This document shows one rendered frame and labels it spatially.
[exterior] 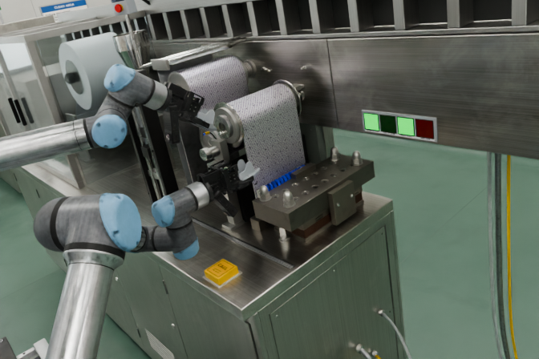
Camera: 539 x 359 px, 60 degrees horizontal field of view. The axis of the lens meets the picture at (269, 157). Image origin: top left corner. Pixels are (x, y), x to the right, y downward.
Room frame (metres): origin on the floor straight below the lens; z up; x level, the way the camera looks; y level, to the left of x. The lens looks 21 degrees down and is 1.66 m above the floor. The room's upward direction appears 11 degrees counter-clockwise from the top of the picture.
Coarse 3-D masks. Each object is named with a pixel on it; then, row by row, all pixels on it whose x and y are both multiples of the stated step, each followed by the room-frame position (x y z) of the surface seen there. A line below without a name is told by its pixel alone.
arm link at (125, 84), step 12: (108, 72) 1.23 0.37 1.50; (120, 72) 1.20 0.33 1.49; (132, 72) 1.22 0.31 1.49; (108, 84) 1.20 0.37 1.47; (120, 84) 1.19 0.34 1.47; (132, 84) 1.21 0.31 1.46; (144, 84) 1.23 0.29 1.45; (120, 96) 1.20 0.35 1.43; (132, 96) 1.21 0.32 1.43; (144, 96) 1.23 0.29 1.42
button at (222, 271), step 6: (216, 264) 1.14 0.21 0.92; (222, 264) 1.13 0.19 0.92; (228, 264) 1.13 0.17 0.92; (210, 270) 1.11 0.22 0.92; (216, 270) 1.11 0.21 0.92; (222, 270) 1.10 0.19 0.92; (228, 270) 1.10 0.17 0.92; (234, 270) 1.10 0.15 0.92; (210, 276) 1.10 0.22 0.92; (216, 276) 1.08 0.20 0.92; (222, 276) 1.08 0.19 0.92; (228, 276) 1.09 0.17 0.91; (216, 282) 1.08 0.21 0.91; (222, 282) 1.07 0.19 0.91
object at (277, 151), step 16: (272, 128) 1.41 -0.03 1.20; (288, 128) 1.45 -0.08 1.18; (256, 144) 1.37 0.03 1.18; (272, 144) 1.41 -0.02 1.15; (288, 144) 1.45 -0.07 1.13; (256, 160) 1.36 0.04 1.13; (272, 160) 1.40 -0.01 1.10; (288, 160) 1.44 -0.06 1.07; (304, 160) 1.48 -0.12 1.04; (272, 176) 1.39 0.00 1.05; (256, 192) 1.34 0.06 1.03
